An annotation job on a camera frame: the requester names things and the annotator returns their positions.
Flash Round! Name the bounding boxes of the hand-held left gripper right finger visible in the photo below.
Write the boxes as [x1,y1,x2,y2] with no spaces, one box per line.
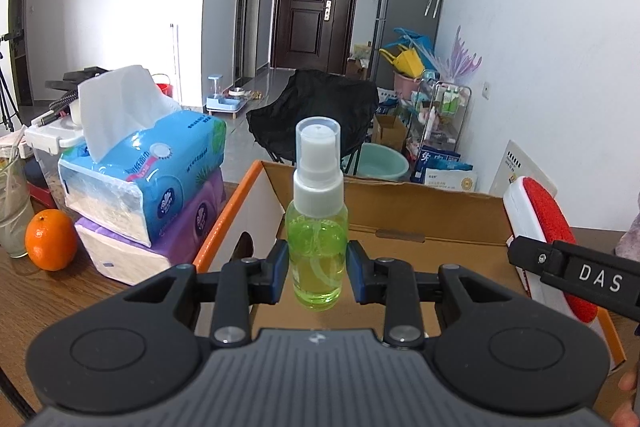
[346,239,512,350]

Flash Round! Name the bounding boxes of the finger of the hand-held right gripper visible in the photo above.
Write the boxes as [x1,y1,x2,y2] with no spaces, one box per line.
[506,234,557,280]

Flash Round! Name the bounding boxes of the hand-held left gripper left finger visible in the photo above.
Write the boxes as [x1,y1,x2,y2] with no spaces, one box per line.
[125,239,291,349]

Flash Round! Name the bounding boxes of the red and white lint brush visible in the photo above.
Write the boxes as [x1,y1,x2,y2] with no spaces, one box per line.
[501,176,601,325]

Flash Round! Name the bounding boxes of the green spray bottle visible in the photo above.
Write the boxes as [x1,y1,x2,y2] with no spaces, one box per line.
[284,117,348,312]

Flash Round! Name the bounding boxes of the red cardboard box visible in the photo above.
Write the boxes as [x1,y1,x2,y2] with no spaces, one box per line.
[192,159,628,375]

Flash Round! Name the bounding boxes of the person's right hand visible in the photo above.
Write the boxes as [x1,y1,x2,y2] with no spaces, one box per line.
[610,368,640,427]

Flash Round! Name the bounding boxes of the pink ceramic vase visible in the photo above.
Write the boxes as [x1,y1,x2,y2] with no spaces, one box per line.
[615,192,640,263]

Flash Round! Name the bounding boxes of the white board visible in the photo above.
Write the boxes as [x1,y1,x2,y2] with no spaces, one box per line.
[488,139,558,198]

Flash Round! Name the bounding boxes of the purple tissue pack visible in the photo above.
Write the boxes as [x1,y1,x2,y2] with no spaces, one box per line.
[75,167,226,286]

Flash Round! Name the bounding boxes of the teal plastic basin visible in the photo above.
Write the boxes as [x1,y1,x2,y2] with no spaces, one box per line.
[341,142,410,180]

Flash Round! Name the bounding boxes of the blue and white carton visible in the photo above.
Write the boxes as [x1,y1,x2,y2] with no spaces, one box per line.
[410,149,478,192]

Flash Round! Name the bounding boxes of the small brown cardboard box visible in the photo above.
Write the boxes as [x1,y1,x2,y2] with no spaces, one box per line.
[371,113,408,152]

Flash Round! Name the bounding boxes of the blue tissue pack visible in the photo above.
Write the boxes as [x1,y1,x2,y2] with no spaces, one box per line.
[57,65,227,249]

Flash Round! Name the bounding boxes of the black folding chair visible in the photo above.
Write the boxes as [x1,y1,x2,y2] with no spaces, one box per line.
[246,68,380,175]

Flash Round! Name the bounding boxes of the blue pet water dispenser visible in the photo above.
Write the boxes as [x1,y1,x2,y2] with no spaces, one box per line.
[205,74,248,115]

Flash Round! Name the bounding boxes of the pink bucket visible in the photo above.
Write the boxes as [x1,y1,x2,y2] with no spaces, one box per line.
[393,71,426,100]

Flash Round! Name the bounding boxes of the purple clothes hangers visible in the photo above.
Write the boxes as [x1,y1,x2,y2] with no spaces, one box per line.
[434,26,483,80]

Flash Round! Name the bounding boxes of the yellow plastic hangers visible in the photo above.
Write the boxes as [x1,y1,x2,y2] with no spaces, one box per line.
[378,44,426,78]

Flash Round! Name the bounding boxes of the orange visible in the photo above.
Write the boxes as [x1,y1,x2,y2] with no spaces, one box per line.
[25,209,79,272]

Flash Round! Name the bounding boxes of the blue clothes hangers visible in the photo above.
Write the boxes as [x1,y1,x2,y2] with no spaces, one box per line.
[392,27,439,75]

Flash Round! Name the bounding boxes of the dark brown door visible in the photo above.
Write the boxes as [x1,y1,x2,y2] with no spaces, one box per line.
[270,0,362,76]

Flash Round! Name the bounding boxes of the clear plastic storage container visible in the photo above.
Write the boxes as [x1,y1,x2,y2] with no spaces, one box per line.
[25,117,87,210]

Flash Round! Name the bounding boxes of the grey refrigerator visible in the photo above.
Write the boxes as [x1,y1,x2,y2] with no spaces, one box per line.
[370,0,448,88]

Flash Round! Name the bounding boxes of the clear drinking glass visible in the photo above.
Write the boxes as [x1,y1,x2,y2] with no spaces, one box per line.
[0,142,35,258]

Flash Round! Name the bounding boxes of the black hair dryer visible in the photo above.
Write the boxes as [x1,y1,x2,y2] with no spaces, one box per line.
[32,67,109,128]

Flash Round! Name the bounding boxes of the wire storage rack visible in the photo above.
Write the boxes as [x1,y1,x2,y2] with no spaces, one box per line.
[407,79,472,158]

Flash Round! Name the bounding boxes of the white mop handle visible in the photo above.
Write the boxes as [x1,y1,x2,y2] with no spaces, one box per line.
[170,23,180,98]

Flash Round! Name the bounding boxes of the black cable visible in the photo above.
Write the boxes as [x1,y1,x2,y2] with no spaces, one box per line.
[0,366,32,419]

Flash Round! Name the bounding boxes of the black camera tripod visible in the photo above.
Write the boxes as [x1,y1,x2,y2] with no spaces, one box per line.
[0,32,23,134]

